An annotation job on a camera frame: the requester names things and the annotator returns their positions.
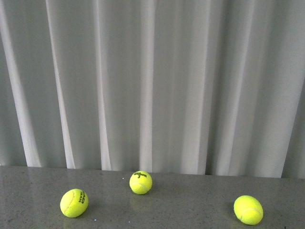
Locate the white pleated curtain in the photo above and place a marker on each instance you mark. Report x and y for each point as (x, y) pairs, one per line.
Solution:
(213, 87)

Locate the far Wilson tennis ball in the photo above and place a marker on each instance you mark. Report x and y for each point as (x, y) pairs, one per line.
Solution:
(140, 182)

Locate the Head Team tennis ball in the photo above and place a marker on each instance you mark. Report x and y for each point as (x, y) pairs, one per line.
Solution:
(74, 203)

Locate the plain yellow tennis ball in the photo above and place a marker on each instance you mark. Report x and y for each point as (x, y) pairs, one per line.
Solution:
(248, 210)

